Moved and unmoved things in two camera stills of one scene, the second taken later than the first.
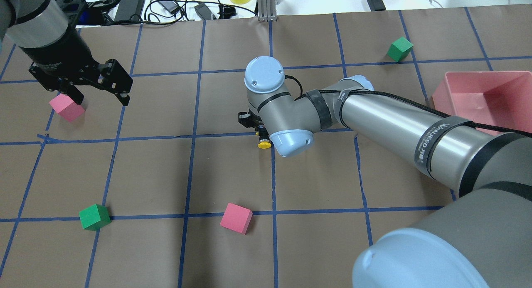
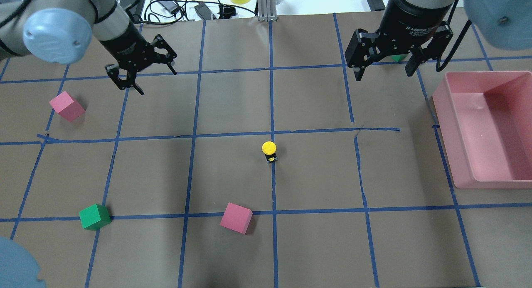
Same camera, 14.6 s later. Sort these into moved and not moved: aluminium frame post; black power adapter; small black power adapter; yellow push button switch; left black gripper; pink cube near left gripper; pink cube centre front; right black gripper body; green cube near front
Moved: left black gripper; right black gripper body; yellow push button switch
Not moved: black power adapter; green cube near front; pink cube centre front; aluminium frame post; pink cube near left gripper; small black power adapter
